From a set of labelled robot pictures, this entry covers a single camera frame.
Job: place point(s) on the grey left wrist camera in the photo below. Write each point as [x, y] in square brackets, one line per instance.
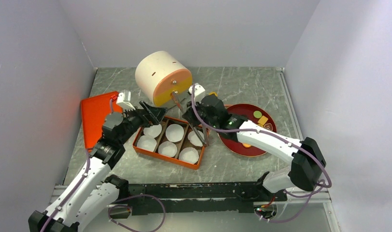
[124, 100]

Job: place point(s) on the yellow grey eraser block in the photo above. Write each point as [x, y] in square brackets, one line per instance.
[213, 94]

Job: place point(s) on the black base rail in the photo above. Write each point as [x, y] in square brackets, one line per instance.
[242, 197]

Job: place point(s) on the white paper cup back right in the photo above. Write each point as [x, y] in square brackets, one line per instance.
[194, 139]

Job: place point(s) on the white paper cup front left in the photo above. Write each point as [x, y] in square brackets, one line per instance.
[147, 143]

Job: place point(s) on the chocolate heart cookie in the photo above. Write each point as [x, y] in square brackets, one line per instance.
[269, 126]

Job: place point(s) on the white paper cup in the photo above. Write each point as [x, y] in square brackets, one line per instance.
[167, 149]
[147, 143]
[174, 133]
[189, 155]
[153, 131]
[194, 139]

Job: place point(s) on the silver metal tongs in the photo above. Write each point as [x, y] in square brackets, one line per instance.
[204, 138]

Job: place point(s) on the white round drawer cabinet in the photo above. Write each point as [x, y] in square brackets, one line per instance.
[159, 75]

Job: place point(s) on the white paper cup back left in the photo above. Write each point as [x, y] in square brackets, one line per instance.
[153, 131]

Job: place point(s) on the white paper cup back middle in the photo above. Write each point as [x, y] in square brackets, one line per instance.
[174, 133]

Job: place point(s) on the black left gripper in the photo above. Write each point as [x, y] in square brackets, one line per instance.
[157, 113]

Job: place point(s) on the yellow square cookie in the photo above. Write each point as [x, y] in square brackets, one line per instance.
[262, 121]

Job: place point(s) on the orange cookie tin box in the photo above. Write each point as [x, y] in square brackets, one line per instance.
[180, 145]

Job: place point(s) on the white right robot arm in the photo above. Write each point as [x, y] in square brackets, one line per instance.
[305, 160]

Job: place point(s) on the white paper cup front middle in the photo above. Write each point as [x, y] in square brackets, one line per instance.
[167, 149]

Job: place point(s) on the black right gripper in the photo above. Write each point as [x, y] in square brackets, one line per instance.
[190, 116]

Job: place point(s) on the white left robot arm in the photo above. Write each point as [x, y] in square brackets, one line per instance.
[80, 202]

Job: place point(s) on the orange tin lid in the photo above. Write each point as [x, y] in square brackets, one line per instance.
[93, 111]

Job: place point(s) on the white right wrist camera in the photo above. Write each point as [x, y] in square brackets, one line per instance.
[199, 92]

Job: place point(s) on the white paper cup front right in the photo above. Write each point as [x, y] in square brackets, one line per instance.
[189, 155]

